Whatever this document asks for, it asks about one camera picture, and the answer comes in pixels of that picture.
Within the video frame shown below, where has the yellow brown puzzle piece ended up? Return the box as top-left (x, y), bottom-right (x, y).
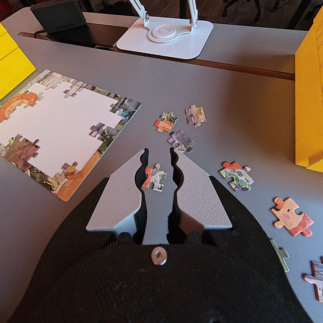
top-left (61, 161), bottom-right (83, 182)

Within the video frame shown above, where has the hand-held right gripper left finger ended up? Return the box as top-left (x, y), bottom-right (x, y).
top-left (86, 148), bottom-right (149, 234)

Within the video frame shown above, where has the red white green puzzle piece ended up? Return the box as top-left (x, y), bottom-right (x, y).
top-left (141, 164), bottom-right (167, 193)

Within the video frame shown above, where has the white stand base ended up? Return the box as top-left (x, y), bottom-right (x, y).
top-left (116, 0), bottom-right (214, 60)

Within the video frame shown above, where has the purple puzzle piece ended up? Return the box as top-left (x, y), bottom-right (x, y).
top-left (89, 122), bottom-right (114, 141)

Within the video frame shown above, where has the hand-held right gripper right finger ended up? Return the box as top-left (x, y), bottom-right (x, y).
top-left (170, 148), bottom-right (232, 231)

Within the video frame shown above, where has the yellow plastic bin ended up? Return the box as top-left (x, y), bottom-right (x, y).
top-left (295, 9), bottom-right (323, 173)
top-left (0, 23), bottom-right (36, 100)

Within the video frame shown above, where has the black charger box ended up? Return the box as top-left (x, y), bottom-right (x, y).
top-left (30, 0), bottom-right (87, 35)

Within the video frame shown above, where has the teal grey puzzle piece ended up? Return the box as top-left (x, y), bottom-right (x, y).
top-left (109, 98), bottom-right (141, 119)

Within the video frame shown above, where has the mouse face puzzle piece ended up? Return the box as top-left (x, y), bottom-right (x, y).
top-left (270, 197), bottom-right (315, 237)

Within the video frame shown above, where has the grey brown puzzle piece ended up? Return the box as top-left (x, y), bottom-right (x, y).
top-left (302, 257), bottom-right (323, 302)

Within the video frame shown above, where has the puzzle frame tray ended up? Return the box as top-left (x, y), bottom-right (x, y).
top-left (0, 69), bottom-right (142, 202)

